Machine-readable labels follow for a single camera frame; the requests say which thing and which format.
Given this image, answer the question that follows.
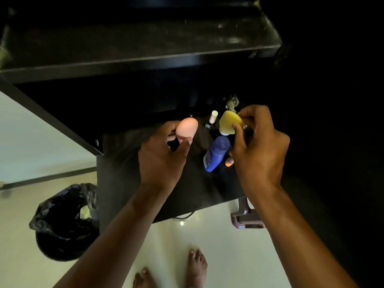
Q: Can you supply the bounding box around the person's left foot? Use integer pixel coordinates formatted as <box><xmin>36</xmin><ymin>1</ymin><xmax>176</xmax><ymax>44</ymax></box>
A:
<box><xmin>133</xmin><ymin>267</ymin><xmax>157</xmax><ymax>288</ymax></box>

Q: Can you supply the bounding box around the brown plastic stool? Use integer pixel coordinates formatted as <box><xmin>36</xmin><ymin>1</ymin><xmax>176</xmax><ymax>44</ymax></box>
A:
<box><xmin>230</xmin><ymin>196</ymin><xmax>266</xmax><ymax>230</ymax></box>

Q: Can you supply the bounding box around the shiny crumpled wrapper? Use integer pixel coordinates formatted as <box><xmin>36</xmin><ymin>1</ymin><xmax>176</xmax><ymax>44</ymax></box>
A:
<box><xmin>224</xmin><ymin>94</ymin><xmax>240</xmax><ymax>113</ymax></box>

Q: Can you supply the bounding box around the bin with black bag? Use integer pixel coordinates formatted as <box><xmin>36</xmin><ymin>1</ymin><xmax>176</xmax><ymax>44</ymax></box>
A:
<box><xmin>29</xmin><ymin>183</ymin><xmax>100</xmax><ymax>262</ymax></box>

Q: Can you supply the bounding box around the yellow makeup sponge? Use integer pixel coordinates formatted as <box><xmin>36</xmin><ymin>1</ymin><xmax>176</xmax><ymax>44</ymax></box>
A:
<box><xmin>219</xmin><ymin>110</ymin><xmax>244</xmax><ymax>135</ymax></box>

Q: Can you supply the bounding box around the black open drawer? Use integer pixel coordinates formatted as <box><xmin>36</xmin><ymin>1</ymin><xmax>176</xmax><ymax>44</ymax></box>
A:
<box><xmin>96</xmin><ymin>118</ymin><xmax>250</xmax><ymax>232</ymax></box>

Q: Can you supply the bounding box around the pink egg-shaped makeup sponge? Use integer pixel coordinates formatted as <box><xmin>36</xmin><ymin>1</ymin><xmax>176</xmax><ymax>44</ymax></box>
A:
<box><xmin>175</xmin><ymin>117</ymin><xmax>199</xmax><ymax>138</ymax></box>

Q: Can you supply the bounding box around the blue plastic bottle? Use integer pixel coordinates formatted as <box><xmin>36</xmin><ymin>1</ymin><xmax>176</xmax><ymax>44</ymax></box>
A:
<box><xmin>203</xmin><ymin>135</ymin><xmax>231</xmax><ymax>173</ymax></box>

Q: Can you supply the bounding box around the small tube with cream cap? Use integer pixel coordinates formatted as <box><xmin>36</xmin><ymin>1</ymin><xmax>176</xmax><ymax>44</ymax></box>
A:
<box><xmin>205</xmin><ymin>110</ymin><xmax>219</xmax><ymax>129</ymax></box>

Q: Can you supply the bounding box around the black dresser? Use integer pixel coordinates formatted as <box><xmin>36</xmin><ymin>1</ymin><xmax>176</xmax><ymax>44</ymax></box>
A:
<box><xmin>0</xmin><ymin>7</ymin><xmax>283</xmax><ymax>156</ymax></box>

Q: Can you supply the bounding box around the person's right forearm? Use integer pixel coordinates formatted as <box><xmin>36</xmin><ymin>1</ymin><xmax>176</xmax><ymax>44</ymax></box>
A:
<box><xmin>248</xmin><ymin>185</ymin><xmax>359</xmax><ymax>288</ymax></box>

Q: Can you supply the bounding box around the silver drawer handle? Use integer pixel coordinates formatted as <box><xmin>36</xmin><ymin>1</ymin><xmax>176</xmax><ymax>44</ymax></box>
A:
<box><xmin>172</xmin><ymin>210</ymin><xmax>198</xmax><ymax>221</ymax></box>

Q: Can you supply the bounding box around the person's right hand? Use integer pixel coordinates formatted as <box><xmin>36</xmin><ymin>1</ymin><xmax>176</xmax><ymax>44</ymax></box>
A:
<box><xmin>230</xmin><ymin>105</ymin><xmax>291</xmax><ymax>199</ymax></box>

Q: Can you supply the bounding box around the person's left forearm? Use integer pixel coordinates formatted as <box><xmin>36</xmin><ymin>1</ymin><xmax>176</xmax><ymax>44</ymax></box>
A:
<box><xmin>53</xmin><ymin>183</ymin><xmax>178</xmax><ymax>288</ymax></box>

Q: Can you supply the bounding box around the person's right foot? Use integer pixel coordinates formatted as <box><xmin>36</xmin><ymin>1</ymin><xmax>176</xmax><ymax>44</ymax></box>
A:
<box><xmin>187</xmin><ymin>249</ymin><xmax>208</xmax><ymax>288</ymax></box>

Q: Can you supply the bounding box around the person's left hand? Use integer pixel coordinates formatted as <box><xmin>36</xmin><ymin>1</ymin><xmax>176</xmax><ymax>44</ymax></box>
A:
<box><xmin>138</xmin><ymin>120</ymin><xmax>193</xmax><ymax>194</ymax></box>

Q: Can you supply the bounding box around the person's foot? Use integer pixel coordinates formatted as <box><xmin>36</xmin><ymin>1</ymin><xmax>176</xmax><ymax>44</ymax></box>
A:
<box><xmin>133</xmin><ymin>267</ymin><xmax>157</xmax><ymax>288</ymax></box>
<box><xmin>187</xmin><ymin>249</ymin><xmax>208</xmax><ymax>288</ymax></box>

